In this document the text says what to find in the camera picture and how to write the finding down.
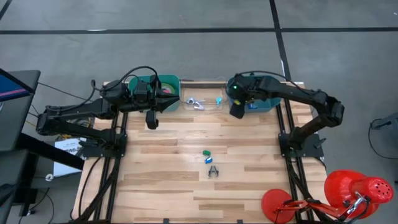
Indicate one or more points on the dull dark teal bin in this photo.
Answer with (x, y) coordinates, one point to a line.
(270, 104)

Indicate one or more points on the lavender staple remover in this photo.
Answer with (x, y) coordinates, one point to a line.
(198, 107)

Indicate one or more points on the grey stand foot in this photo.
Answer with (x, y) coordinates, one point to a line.
(388, 119)

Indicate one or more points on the black desk leg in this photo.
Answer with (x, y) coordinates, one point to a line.
(46, 151)

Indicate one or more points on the red desk lamp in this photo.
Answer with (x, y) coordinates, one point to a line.
(342, 186)

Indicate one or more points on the black bracket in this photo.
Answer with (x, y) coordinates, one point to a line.
(166, 221)
(239, 221)

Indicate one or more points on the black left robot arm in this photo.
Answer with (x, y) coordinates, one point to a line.
(77, 109)

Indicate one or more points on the white paper sheet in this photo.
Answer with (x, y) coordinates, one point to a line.
(65, 165)

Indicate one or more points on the monitor with blue screen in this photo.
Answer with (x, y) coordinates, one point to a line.
(12, 88)

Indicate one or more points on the blue mini stapler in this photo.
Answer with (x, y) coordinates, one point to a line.
(208, 160)
(252, 105)

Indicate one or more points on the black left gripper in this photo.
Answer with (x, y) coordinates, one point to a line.
(146, 101)

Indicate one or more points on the grey staple remover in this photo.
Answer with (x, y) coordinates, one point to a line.
(190, 100)

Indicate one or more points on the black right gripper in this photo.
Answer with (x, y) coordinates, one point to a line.
(244, 96)

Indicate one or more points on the bright teal plastic bin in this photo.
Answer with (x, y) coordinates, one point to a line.
(175, 79)

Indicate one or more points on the green mini stapler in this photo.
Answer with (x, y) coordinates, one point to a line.
(206, 152)

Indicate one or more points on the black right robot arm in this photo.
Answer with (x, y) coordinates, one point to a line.
(304, 96)

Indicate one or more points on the clear plastic bin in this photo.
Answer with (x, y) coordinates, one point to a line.
(208, 93)

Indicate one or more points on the black table frame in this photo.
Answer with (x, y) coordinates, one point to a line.
(113, 186)

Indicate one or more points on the black staple remover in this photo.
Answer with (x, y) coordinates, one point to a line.
(213, 171)

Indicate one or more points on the yellow mini stapler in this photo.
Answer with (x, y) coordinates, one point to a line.
(237, 102)

